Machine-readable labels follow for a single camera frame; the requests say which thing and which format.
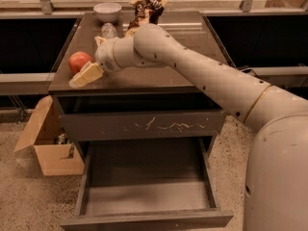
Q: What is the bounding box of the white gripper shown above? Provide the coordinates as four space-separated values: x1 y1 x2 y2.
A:
69 36 121 89

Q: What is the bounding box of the red apple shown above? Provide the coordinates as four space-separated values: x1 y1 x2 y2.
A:
68 51 92 74

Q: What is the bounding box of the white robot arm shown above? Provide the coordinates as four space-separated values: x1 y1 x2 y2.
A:
69 23 308 231

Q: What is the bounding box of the dark grey drawer cabinet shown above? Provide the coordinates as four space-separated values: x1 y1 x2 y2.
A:
49 13 226 156

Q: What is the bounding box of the closed middle drawer front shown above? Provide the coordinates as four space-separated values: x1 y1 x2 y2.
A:
59 110 225 141

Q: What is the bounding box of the open bottom drawer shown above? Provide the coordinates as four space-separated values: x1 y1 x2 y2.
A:
61 137 233 231

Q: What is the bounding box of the clear plastic water bottle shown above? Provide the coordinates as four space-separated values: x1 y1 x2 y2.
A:
101 23 117 39

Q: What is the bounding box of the white bowl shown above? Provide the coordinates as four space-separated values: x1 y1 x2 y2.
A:
93 3 121 24

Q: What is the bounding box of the brown chip bag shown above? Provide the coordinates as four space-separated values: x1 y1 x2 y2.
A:
125 0 167 37

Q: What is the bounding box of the metal can in box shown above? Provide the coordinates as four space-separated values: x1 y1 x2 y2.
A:
55 133 68 144

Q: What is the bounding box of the open cardboard box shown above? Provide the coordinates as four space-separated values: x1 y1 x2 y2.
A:
14 95 84 176

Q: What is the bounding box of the black cable with plug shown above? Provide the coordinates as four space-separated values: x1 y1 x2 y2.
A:
239 65 258 77

